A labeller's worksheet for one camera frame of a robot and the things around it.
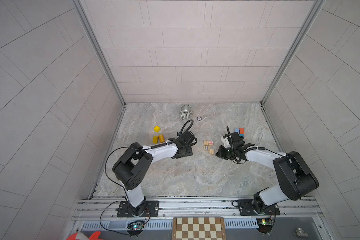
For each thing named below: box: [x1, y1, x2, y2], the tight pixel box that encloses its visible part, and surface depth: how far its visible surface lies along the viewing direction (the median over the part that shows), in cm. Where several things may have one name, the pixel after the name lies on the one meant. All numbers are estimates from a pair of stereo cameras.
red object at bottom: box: [66, 231, 102, 240], surface depth 61 cm
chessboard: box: [171, 217, 226, 240], surface depth 65 cm
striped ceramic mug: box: [180, 104, 193, 120], surface depth 104 cm
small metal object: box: [294, 227, 309, 238], surface depth 65 cm
